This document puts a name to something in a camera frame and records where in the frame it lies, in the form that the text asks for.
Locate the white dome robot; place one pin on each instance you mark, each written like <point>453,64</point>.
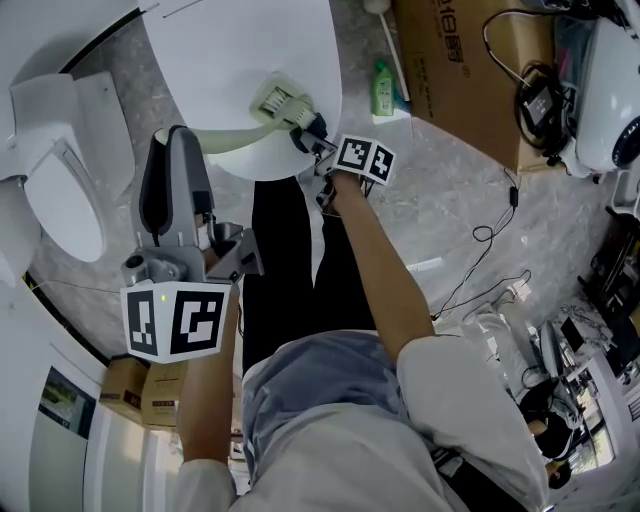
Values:
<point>605,100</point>

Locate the person's white grey shirt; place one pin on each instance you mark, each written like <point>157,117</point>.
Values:
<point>350,450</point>

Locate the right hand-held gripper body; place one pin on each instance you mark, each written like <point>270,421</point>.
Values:
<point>357,155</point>

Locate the person's right forearm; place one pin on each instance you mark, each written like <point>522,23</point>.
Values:
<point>380,260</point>

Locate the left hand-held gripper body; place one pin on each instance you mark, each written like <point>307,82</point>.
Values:
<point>195,320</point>

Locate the person's black trousers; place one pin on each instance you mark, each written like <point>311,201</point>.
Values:
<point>280,275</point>

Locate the person's left forearm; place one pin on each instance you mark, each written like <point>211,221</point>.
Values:
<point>205,410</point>

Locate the green cleaner bottle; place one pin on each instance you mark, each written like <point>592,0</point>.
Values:
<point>382,92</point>

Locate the white flat-lid smart toilet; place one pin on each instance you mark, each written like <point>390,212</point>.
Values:
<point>225,50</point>

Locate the landscape picture panel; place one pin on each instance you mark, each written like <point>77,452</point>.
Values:
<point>65,400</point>

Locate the large printed cardboard box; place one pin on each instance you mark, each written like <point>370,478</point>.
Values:
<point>450,75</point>

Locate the dark blue cloth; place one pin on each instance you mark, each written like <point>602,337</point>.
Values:
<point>320,124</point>

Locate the cardboard box with dark label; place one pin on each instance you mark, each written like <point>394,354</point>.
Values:
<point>122,385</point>

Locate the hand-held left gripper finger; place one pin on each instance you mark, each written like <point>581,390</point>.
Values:
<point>150,200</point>
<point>187,200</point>

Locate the white robot frame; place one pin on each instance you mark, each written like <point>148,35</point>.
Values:
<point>627,190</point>

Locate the white toilet with tank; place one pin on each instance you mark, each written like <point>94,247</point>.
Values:
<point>65,200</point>

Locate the pale green scrub brush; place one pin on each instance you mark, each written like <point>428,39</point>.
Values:
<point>225,141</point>

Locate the black square device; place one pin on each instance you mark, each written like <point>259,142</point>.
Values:
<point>540,102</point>

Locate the white ball-head long brush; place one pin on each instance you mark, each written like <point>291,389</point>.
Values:
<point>376,4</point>

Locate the white and black oval device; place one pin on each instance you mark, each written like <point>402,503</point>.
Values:
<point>552,350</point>

